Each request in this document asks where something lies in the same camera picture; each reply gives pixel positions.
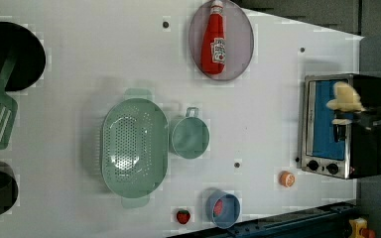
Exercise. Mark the orange slice toy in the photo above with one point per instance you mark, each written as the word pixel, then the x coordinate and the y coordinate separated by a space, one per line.
pixel 287 179

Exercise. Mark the red fruit in bowl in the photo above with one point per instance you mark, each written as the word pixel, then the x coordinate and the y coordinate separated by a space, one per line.
pixel 217 209

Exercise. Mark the toy strawberry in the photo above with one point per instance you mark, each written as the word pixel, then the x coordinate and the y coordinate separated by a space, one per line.
pixel 183 216

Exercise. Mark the red ketchup bottle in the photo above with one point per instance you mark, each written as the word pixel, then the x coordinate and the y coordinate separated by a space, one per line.
pixel 213 49

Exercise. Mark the black round pan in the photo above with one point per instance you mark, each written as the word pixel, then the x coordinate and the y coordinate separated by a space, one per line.
pixel 31 57

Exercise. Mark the black toaster oven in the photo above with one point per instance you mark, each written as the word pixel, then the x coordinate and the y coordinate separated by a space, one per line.
pixel 339 151

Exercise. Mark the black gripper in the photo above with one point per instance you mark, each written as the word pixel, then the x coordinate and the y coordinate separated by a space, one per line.
pixel 369 119

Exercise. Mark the green mug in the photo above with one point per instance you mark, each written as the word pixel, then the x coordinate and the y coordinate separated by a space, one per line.
pixel 189 135

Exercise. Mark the green colander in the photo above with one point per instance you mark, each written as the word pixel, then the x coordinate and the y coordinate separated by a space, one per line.
pixel 134 148

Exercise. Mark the blue bowl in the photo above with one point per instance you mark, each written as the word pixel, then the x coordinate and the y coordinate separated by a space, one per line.
pixel 230 212

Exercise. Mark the grey oval plate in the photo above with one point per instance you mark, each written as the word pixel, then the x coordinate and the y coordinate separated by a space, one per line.
pixel 239 39

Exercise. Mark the peeled toy banana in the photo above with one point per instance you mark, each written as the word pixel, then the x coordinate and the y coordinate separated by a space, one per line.
pixel 346 99

